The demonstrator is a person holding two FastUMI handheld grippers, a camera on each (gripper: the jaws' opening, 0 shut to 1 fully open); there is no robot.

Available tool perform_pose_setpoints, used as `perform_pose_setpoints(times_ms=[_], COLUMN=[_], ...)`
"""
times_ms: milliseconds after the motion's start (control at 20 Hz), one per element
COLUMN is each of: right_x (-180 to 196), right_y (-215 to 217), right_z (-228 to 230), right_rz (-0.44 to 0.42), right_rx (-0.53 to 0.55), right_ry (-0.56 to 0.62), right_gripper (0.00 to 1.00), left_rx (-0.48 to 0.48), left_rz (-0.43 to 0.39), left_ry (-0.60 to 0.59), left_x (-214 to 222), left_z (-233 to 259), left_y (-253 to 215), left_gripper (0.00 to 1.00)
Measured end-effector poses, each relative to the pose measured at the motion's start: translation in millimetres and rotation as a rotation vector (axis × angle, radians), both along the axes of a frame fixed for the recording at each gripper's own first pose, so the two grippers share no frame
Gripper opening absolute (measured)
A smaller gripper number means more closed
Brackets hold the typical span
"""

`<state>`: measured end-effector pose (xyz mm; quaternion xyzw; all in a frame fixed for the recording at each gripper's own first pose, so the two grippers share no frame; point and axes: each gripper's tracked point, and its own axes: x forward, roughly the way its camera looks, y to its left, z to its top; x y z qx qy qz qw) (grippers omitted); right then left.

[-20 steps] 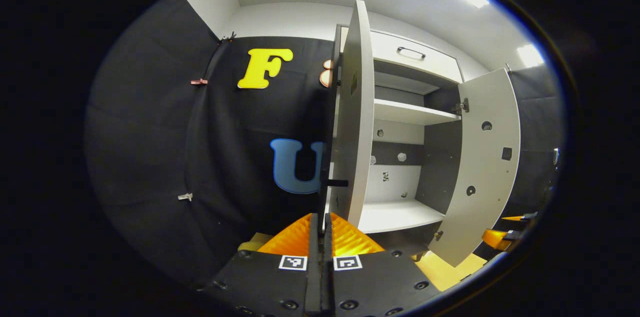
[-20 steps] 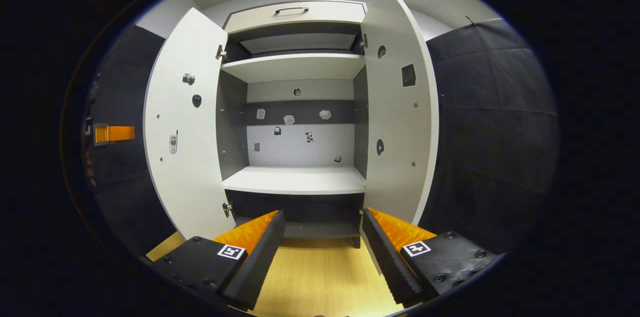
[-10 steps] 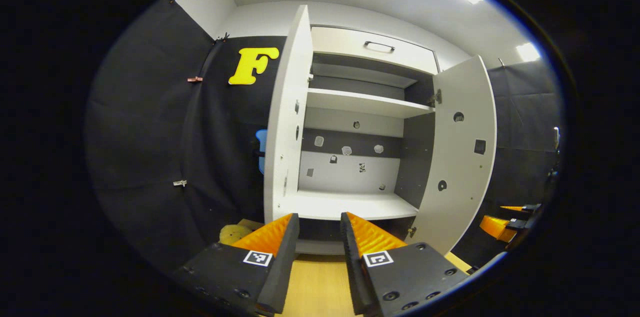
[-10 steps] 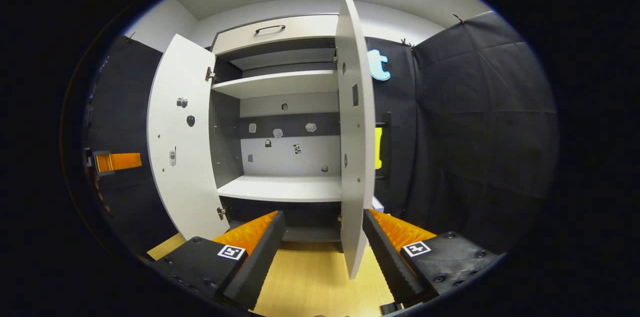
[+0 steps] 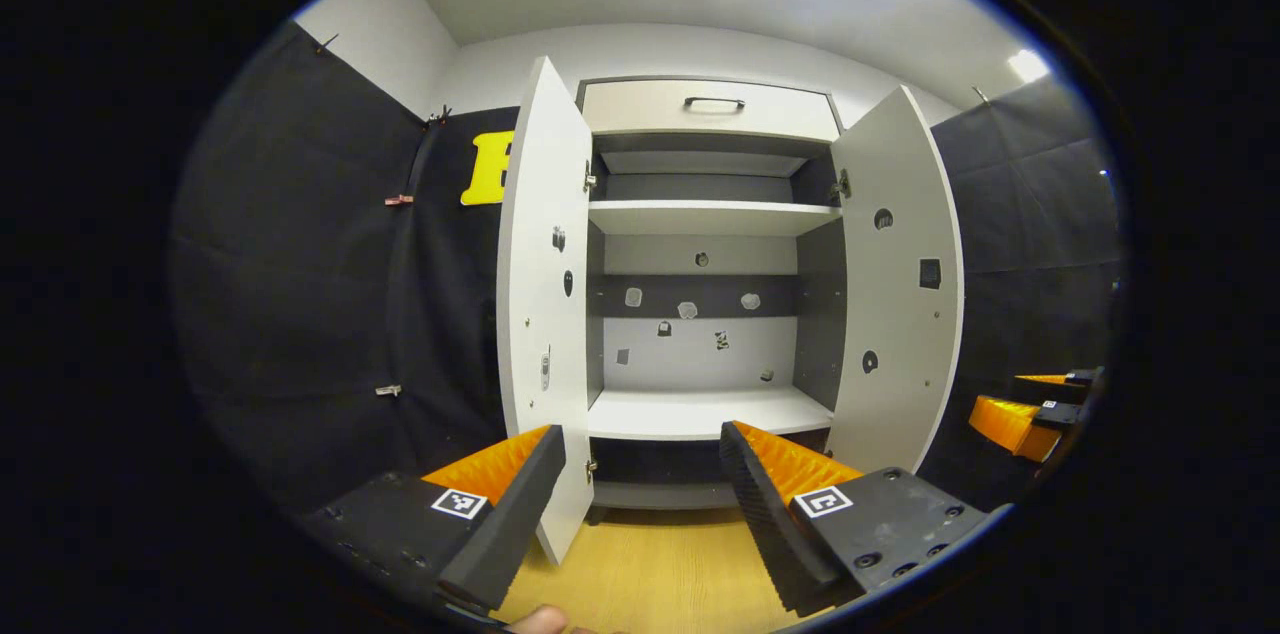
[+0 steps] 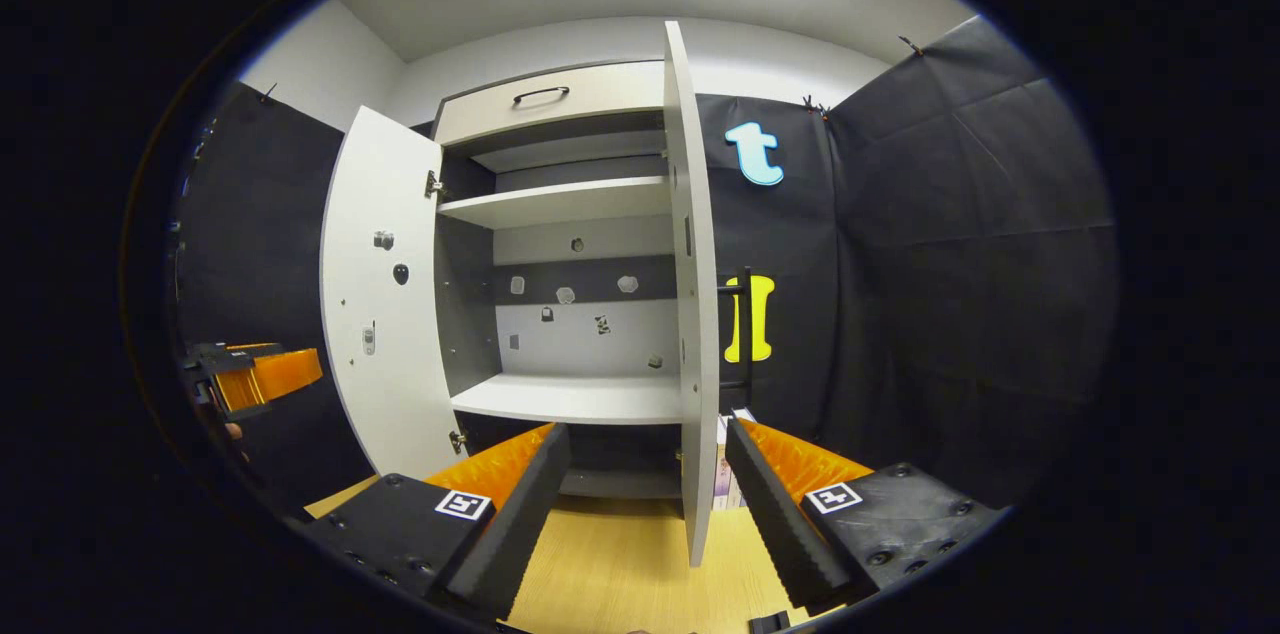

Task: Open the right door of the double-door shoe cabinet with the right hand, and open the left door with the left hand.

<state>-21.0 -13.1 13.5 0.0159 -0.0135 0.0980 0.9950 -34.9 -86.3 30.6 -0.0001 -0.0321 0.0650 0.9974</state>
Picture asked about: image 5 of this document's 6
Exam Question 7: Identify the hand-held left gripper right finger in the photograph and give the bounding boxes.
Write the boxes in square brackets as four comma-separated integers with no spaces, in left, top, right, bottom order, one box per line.
[719,420,1011,615]

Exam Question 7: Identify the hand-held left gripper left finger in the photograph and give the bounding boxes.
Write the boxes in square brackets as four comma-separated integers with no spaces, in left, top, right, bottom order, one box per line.
[300,424,567,615]

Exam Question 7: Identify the cabinet door with headphone sticker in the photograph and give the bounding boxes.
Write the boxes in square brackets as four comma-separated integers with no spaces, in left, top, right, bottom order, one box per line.
[826,84,966,475]

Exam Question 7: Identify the grey double-door shoe cabinet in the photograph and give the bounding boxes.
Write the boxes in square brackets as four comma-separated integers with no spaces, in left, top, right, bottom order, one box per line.
[575,76,849,527]

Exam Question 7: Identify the cabinet door with camera sticker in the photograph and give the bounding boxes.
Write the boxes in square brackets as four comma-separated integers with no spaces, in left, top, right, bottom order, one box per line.
[496,56,596,567]

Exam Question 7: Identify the white cabinet shelf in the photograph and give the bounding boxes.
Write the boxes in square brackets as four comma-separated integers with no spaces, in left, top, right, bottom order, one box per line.
[588,200,843,237]
[586,386,836,442]

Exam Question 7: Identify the grey cabinet drawer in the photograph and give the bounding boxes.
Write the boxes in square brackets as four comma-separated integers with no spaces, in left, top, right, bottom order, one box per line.
[582,79,841,143]

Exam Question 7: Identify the black backdrop cloth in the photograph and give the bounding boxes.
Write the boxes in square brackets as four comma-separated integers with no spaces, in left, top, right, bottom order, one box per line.
[170,19,1126,515]

